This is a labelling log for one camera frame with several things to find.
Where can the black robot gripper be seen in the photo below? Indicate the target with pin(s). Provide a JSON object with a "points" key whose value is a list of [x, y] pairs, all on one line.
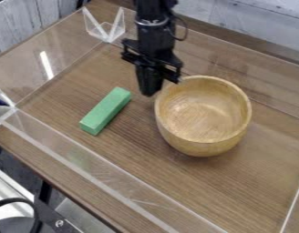
{"points": [[150, 53]]}

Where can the green rectangular block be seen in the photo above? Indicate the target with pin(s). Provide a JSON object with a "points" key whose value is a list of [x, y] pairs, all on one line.
{"points": [[102, 114]]}

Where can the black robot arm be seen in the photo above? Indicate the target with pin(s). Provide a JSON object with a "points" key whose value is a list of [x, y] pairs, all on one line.
{"points": [[154, 10]]}

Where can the light wooden bowl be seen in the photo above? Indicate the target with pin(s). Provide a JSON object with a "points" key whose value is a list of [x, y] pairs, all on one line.
{"points": [[204, 115]]}

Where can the black table leg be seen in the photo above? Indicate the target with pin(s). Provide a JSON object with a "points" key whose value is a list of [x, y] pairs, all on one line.
{"points": [[46, 192]]}

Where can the clear acrylic corner bracket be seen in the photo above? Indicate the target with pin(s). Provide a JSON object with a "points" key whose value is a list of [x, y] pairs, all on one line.
{"points": [[105, 31]]}

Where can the clear acrylic tray wall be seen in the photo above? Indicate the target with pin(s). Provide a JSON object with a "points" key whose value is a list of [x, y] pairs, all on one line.
{"points": [[125, 175]]}

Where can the grey metal base plate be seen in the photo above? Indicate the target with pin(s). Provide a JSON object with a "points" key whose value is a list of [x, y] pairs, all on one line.
{"points": [[81, 218]]}

